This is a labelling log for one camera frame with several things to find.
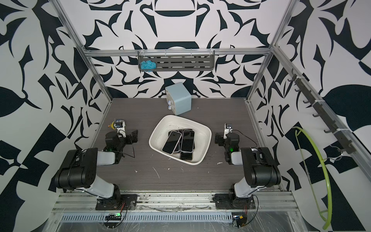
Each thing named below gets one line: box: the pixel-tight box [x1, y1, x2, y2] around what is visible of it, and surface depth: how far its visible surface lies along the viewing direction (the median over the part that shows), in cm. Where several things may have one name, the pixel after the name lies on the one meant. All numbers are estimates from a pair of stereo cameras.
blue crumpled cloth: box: [140, 59, 157, 73], surface depth 93 cm
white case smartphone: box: [161, 130, 183, 156], surface depth 91 cm
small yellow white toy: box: [107, 119, 126, 133], surface depth 85 cm
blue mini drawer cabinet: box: [165, 82, 192, 116], surface depth 105 cm
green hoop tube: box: [292, 126, 332, 231], surface depth 55 cm
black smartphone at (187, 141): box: [180, 129, 195, 154], surface depth 91 cm
